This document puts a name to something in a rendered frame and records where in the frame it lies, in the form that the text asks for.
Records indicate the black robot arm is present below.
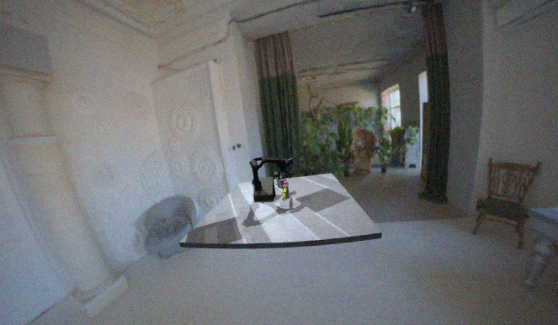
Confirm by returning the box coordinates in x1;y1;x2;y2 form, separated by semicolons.
249;156;293;192

